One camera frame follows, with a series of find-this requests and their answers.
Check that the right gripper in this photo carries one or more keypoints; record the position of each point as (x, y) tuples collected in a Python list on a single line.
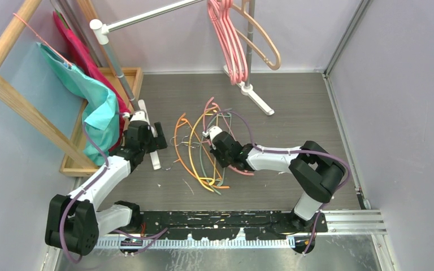
[(215, 152)]

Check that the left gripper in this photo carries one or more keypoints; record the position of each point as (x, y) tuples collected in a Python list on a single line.
[(155, 143)]

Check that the thin pink wire hanger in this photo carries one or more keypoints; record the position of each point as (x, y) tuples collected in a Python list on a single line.
[(209, 108)]

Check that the pink plastic hanger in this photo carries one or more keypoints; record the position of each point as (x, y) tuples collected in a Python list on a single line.
[(237, 53), (228, 37), (217, 22)]

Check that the beige plastic hanger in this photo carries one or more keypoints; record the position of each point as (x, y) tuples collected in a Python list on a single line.
[(242, 10)]

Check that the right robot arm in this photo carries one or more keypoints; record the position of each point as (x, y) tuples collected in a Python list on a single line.
[(319, 173)]

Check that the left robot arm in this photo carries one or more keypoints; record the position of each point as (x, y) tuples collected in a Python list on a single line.
[(74, 222)]

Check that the yellow plastic hanger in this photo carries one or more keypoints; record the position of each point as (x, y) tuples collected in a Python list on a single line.
[(207, 183)]

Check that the green plastic hanger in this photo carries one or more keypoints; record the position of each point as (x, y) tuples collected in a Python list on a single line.
[(219, 182)]

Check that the teal cloth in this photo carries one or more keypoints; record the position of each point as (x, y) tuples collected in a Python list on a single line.
[(100, 116)]

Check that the wooden drying rack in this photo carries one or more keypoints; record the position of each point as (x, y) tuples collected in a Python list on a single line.
[(75, 163)]

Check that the pink red cloth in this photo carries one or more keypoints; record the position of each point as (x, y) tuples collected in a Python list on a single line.
[(81, 58)]

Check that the white garment rack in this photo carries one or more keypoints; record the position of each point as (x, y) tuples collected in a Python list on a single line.
[(215, 11)]

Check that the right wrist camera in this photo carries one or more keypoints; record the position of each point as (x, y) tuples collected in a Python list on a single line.
[(212, 132)]

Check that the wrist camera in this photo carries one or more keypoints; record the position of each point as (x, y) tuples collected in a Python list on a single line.
[(212, 132), (139, 116)]

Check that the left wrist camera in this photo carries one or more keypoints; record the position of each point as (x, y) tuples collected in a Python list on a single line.
[(139, 116)]

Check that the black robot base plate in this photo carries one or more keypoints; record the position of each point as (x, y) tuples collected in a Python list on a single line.
[(219, 230)]

